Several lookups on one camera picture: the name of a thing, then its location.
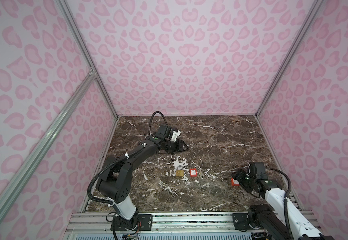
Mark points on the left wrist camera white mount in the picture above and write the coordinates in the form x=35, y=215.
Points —
x=175, y=135

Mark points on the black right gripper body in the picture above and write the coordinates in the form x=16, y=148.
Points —
x=246, y=181

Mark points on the right corner aluminium post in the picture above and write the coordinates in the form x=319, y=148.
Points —
x=298, y=40

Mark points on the left corner aluminium post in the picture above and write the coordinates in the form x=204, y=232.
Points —
x=73, y=27

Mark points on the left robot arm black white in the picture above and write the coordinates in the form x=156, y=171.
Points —
x=112, y=185

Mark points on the brass padlock silver shackle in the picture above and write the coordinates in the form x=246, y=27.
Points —
x=179, y=171

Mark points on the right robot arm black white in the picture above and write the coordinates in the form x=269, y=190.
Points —
x=279, y=217

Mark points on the left diagonal aluminium frame bar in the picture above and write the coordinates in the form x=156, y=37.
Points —
x=24, y=174

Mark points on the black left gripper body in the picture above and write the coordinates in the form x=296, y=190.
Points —
x=174, y=147

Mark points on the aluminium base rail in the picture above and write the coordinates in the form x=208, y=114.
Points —
x=168, y=226

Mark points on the corner aluminium post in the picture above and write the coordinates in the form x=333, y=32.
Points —
x=298, y=40
x=73, y=27

